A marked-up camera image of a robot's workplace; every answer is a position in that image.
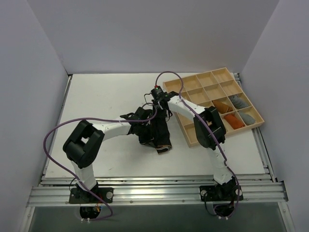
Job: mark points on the aluminium rail frame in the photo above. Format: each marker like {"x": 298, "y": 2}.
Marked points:
{"x": 154, "y": 192}

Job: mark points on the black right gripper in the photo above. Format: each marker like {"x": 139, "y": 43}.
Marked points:
{"x": 161, "y": 111}

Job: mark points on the orange rolled cloth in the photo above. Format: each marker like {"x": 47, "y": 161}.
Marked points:
{"x": 234, "y": 122}

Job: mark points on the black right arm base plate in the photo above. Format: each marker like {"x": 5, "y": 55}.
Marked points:
{"x": 218, "y": 193}

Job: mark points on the black pinstriped underwear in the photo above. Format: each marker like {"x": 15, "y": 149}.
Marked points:
{"x": 156, "y": 134}

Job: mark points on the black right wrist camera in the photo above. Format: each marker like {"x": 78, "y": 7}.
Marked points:
{"x": 158, "y": 93}

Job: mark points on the wooden compartment tray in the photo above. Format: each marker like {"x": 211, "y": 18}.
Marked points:
{"x": 218, "y": 88}

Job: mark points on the grey striped rolled cloth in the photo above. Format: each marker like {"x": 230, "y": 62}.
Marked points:
{"x": 238, "y": 102}

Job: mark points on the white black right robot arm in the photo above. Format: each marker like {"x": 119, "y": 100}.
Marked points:
{"x": 209, "y": 129}

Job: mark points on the brown rolled cloth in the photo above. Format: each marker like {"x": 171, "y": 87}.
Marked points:
{"x": 221, "y": 107}

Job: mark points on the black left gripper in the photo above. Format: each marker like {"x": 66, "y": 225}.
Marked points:
{"x": 147, "y": 133}

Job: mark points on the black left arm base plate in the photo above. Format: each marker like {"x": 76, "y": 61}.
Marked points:
{"x": 80, "y": 196}

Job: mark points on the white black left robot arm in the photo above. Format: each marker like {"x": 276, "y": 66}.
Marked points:
{"x": 84, "y": 143}

